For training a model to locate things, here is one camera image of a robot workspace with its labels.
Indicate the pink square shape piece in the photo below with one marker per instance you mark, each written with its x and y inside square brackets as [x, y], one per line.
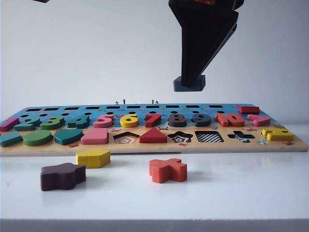
[94, 137]

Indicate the pink number one piece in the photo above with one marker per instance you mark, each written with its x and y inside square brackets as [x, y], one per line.
[8, 124]

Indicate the red triangle shape piece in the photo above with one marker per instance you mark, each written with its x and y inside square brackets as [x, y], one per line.
[153, 137]

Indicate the green circle shape piece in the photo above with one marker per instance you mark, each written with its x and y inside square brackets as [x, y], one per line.
[37, 139]

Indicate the green number three piece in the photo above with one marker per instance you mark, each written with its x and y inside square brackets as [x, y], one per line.
[51, 123]

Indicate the dark slate square cube piece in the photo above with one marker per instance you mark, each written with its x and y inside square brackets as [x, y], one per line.
[177, 84]

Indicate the dark teal heart piece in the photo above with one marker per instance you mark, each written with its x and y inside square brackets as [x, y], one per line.
[68, 137]

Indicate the dark slate number nine piece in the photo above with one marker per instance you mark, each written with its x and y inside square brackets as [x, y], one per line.
[201, 122]

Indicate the dark teal number four piece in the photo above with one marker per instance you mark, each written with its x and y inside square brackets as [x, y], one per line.
[78, 122]

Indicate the blue wooden number puzzle board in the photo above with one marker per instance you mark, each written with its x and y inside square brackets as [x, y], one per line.
[217, 146]

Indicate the yellow math sign piece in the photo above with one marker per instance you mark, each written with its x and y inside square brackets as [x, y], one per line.
[277, 135]

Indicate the brown number eight piece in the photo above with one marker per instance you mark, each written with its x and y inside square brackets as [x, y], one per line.
[177, 122]

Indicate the red number seven piece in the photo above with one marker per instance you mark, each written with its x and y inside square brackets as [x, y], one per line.
[153, 120]

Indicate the yellow pentagon shape piece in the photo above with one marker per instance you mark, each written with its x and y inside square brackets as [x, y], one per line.
[93, 159]

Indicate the brown star shape piece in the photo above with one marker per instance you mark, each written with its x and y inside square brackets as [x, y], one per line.
[62, 177]

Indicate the red minus sign block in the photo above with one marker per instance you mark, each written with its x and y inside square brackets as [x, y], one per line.
[249, 110]

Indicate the yellow number six piece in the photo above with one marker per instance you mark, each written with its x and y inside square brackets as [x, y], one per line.
[129, 122]

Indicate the orange plus shape piece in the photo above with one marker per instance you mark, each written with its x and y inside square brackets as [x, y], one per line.
[167, 171]

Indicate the teal trapezoid shape piece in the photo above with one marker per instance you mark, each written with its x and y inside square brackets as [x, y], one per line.
[9, 140]

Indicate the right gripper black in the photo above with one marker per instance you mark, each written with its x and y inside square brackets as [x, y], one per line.
[227, 3]

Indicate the orange number ten piece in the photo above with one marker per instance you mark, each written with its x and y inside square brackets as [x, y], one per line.
[229, 120]

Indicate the teal number two piece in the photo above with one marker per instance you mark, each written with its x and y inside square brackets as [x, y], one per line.
[27, 125]

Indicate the pink number five piece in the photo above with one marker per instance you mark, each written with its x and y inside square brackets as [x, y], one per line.
[103, 122]

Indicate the pink angle sign piece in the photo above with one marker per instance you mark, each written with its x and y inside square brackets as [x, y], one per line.
[258, 120]

